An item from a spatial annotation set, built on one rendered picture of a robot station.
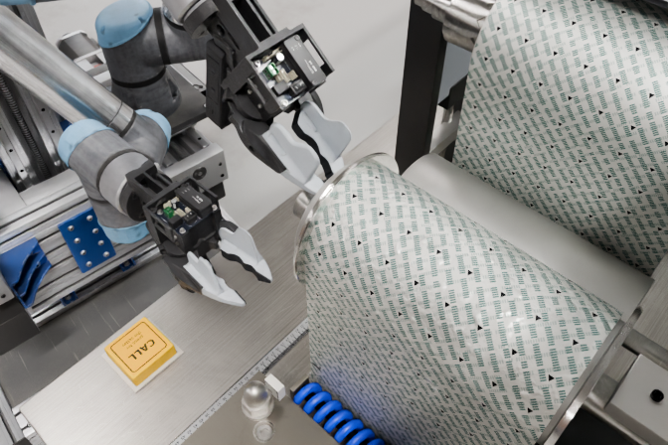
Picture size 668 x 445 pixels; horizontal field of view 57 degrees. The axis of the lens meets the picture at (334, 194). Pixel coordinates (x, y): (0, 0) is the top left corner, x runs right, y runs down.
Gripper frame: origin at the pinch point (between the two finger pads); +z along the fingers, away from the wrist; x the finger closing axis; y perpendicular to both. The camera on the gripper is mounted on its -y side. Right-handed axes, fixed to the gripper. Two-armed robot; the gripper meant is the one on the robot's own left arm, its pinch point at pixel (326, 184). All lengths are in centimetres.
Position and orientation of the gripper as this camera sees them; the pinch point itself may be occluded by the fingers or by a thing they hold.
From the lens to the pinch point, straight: 61.7
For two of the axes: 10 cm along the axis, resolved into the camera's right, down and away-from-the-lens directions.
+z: 5.7, 8.1, 1.3
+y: 4.7, -1.9, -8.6
